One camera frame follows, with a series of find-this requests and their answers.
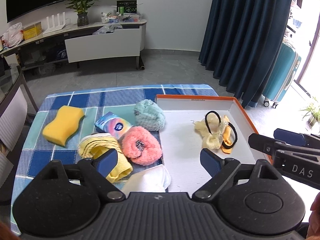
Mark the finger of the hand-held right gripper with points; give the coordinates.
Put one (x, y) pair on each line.
(290, 135)
(262, 143)

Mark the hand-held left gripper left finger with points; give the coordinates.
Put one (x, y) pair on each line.
(111, 163)

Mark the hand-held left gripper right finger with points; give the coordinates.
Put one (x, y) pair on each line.
(208, 163)

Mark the yellow striped towel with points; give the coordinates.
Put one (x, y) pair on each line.
(100, 145)

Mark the pink fuzzy scrunchie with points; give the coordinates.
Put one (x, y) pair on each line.
(132, 137)

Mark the orange white box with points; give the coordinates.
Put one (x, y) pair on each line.
(185, 130)

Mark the white cloth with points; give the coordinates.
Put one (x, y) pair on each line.
(152, 180)

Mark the person's right hand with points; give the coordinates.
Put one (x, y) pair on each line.
(315, 202)

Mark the cream lace hair scrunchie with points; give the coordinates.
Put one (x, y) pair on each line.
(210, 140)

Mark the small potted plant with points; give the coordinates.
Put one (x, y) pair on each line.
(312, 112)

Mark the colourful tissue pack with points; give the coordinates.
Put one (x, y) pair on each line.
(110, 125)

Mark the teal fuzzy scrunchie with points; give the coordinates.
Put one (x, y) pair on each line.
(150, 117)

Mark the teal suitcase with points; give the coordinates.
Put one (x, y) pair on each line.
(280, 75)

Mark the yellow sponge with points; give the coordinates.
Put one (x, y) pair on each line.
(62, 125)

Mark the blue plaid cloth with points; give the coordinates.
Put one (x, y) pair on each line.
(120, 97)

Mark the black rolled mat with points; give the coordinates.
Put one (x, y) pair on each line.
(142, 63)

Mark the dark blue curtain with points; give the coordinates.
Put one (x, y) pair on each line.
(240, 37)

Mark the white cabinet drawer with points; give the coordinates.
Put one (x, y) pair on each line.
(102, 45)

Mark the crumpled clear plastic bag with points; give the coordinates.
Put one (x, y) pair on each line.
(106, 29)

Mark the white television cabinet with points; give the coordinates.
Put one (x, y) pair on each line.
(37, 41)

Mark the clear tray of small items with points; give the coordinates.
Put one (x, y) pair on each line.
(125, 18)

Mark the dark glass vase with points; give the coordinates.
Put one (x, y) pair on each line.
(83, 20)

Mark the white router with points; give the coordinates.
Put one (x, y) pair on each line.
(53, 26)

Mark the yellow box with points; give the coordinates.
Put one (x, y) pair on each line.
(32, 31)

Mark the black green box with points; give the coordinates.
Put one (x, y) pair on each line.
(127, 7)

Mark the white plastic bag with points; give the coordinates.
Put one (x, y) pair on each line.
(12, 36)

